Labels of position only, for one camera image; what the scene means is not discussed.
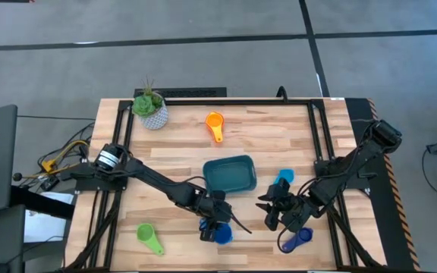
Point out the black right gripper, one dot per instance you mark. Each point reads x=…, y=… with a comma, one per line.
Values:
x=292, y=206

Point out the white paper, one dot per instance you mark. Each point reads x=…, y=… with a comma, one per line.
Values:
x=44, y=227

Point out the yellow connector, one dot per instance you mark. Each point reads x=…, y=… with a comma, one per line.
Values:
x=48, y=165

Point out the light blue measuring cup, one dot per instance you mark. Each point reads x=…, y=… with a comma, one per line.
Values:
x=287, y=175

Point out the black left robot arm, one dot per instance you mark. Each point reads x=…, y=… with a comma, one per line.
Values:
x=158, y=180

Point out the black panel with hazard stripes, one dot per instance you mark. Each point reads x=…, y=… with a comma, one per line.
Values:
x=389, y=227

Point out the black metal table frame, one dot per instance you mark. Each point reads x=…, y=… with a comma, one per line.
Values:
x=279, y=102

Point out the succulent in white patterned pot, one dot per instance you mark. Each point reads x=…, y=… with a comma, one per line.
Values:
x=154, y=119

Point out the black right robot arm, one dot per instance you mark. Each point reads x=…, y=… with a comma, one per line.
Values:
x=355, y=159

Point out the orange measuring cup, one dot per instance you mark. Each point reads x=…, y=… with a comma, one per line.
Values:
x=214, y=122

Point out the teal plastic basket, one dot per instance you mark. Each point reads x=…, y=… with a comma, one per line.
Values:
x=230, y=176

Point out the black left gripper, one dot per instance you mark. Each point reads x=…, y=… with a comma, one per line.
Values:
x=216, y=210

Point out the green measuring cup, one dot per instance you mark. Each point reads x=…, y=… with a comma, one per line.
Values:
x=145, y=232

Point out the small black device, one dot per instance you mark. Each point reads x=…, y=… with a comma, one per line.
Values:
x=49, y=184

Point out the black bar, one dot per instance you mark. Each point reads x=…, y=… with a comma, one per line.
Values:
x=40, y=203

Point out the black round knob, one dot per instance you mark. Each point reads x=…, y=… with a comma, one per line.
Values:
x=16, y=176

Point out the dark blue measuring cup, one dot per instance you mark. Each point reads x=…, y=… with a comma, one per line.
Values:
x=305, y=235

